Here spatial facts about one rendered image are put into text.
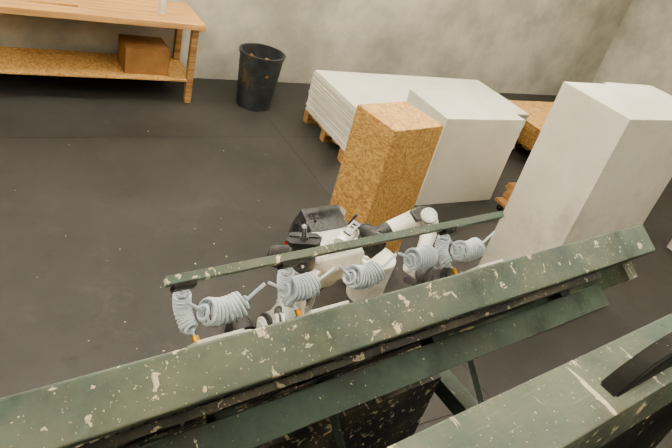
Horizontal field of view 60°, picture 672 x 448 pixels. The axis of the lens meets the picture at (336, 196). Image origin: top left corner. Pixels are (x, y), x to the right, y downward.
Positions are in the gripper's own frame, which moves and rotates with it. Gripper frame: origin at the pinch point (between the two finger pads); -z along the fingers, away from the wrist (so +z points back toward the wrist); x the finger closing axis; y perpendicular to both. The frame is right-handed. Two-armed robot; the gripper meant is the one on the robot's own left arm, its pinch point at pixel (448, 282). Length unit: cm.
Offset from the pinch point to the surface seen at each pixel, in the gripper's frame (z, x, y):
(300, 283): -65, -1, 100
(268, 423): -73, 30, 103
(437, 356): -65, 13, 54
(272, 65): 426, -154, -54
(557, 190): 115, -69, -180
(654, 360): -135, -9, 73
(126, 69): 461, -107, 87
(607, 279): -55, -17, -23
